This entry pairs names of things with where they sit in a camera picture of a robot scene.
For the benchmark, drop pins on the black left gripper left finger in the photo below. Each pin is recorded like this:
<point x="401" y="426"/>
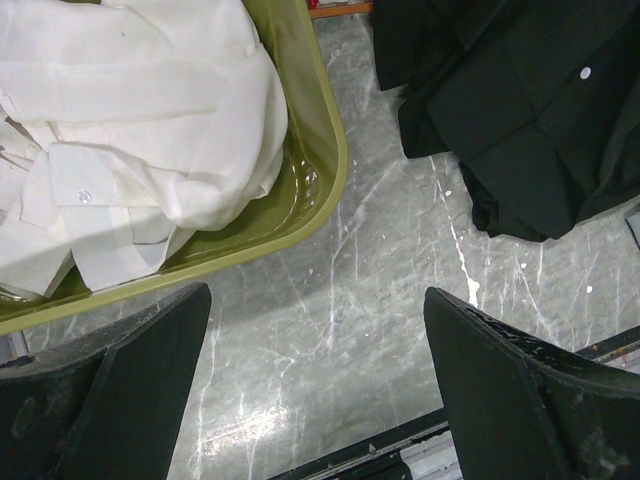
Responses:
<point x="109" y="404"/>

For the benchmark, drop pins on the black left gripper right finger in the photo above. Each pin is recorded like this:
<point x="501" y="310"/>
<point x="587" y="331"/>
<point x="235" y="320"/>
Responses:
<point x="519" y="407"/>

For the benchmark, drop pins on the black button-up shirt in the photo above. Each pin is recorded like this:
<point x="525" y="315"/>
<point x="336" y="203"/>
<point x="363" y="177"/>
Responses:
<point x="538" y="100"/>

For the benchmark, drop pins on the white cloth in bin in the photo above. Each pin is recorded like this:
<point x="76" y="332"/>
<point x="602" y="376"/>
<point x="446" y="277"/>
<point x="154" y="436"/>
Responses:
<point x="127" y="127"/>

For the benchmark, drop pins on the green plastic bin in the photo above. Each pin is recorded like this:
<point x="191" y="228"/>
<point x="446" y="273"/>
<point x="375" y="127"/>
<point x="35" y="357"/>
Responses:
<point x="305" y="194"/>

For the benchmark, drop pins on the wooden shoe rack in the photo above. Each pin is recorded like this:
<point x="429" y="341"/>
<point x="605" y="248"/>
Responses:
<point x="326" y="9"/>

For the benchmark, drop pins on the aluminium rail frame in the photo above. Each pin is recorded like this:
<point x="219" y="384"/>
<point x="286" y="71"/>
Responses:
<point x="423" y="448"/>

